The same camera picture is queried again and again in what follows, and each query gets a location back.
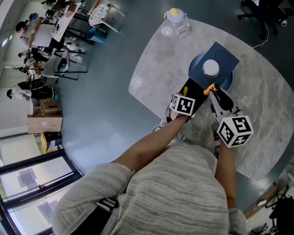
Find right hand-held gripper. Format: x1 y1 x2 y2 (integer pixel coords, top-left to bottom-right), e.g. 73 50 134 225
208 88 254 148

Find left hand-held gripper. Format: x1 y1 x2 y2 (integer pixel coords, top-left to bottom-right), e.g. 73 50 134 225
164 93 196 122

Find orange plastic tool handle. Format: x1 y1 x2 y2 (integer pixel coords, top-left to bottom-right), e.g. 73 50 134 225
203 83 220 95

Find person's left forearm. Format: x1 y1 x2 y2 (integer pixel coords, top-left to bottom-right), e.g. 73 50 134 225
111 113 188 172

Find person's right forearm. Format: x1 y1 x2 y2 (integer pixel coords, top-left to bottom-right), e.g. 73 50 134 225
215 143 237 209

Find dark blue square box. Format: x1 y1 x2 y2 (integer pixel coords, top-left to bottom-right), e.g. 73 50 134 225
187 41 240 89

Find brown cardboard box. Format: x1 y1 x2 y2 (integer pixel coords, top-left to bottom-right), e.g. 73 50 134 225
40 98 62 115

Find black and yellow box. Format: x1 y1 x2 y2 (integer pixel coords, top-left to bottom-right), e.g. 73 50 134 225
40 132 63 152

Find pale cardboard box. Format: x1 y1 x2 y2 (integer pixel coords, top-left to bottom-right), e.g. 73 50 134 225
27 114 63 134

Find round blue plate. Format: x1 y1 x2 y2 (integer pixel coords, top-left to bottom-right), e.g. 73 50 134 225
188 53 234 91

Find patterned water bottle yellow cap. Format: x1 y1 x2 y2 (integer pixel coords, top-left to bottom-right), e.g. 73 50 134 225
164 8 191 37

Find person's grey striped shirt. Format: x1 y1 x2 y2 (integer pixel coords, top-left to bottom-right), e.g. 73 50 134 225
52 141 248 235

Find black office chair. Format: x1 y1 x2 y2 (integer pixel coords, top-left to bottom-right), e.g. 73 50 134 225
237 0 294 39

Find wooden board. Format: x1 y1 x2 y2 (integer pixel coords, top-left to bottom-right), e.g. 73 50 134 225
243 183 278 218

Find blue waste bin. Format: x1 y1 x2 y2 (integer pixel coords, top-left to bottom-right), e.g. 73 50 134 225
86 27 107 43

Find wooden chair with patterned cushion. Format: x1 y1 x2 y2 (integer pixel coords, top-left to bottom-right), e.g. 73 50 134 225
88 0 126 33

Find white plastic chair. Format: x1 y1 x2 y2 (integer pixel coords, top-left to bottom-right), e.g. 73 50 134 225
42 54 69 78

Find white work desk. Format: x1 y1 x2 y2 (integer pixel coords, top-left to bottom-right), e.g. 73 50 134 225
51 2 82 43

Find black framed glass door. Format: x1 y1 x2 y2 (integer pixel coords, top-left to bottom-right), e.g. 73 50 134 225
0 150 83 235

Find white power cable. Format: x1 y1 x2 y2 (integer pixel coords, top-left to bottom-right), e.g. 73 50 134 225
251 19 288 49

